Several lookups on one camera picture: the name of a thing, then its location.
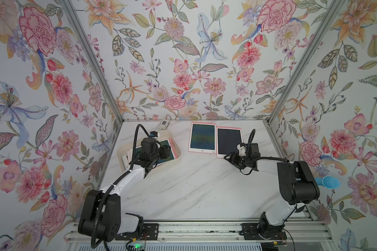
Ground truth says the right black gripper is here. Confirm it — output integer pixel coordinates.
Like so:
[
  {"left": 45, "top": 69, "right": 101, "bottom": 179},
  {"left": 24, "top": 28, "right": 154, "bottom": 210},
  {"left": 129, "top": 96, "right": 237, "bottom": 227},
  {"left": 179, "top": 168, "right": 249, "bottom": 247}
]
[{"left": 223, "top": 151, "right": 250, "bottom": 168}]

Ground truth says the pink writing tablet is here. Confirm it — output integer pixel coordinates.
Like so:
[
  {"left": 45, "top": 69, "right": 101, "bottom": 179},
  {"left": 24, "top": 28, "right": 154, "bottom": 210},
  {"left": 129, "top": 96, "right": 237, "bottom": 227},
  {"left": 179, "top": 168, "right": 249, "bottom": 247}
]
[
  {"left": 188, "top": 122, "right": 216, "bottom": 154},
  {"left": 216, "top": 127, "right": 243, "bottom": 159},
  {"left": 125, "top": 138, "right": 177, "bottom": 167}
]

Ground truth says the cream plastic storage box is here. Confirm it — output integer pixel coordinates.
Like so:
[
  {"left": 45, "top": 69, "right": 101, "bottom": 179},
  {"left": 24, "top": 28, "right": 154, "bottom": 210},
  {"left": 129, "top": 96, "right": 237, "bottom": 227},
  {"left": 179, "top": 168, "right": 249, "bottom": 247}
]
[{"left": 117, "top": 130, "right": 181, "bottom": 171}]

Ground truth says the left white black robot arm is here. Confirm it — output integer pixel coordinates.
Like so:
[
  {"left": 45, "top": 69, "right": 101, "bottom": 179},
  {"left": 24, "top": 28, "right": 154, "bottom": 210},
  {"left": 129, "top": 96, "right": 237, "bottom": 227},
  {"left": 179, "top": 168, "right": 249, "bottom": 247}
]
[{"left": 78, "top": 138, "right": 173, "bottom": 248}]

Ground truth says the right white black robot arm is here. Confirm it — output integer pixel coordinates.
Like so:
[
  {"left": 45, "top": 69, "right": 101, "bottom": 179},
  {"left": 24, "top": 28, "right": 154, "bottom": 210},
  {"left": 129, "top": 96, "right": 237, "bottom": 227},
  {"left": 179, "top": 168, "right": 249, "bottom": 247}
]
[{"left": 224, "top": 143, "right": 320, "bottom": 239}]

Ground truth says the blue microphone on stand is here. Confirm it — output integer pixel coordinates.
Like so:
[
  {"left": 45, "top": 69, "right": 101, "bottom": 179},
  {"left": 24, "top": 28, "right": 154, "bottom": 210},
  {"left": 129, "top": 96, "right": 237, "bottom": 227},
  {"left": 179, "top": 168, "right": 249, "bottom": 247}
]
[{"left": 315, "top": 176, "right": 341, "bottom": 189}]

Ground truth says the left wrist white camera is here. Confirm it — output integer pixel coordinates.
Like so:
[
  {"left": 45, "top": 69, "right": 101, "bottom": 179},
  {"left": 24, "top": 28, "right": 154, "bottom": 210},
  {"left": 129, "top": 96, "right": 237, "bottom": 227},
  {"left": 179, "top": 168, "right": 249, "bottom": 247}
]
[{"left": 150, "top": 131, "right": 160, "bottom": 140}]

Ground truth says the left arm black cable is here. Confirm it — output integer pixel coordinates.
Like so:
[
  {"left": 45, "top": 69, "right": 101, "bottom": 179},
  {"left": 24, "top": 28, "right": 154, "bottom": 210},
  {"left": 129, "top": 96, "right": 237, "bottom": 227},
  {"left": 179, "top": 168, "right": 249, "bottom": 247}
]
[{"left": 90, "top": 123, "right": 151, "bottom": 251}]

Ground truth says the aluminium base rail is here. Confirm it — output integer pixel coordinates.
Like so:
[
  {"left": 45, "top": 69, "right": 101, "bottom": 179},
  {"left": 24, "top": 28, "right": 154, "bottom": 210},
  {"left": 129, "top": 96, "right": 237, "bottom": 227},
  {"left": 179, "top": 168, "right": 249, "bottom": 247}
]
[{"left": 63, "top": 219, "right": 334, "bottom": 244}]

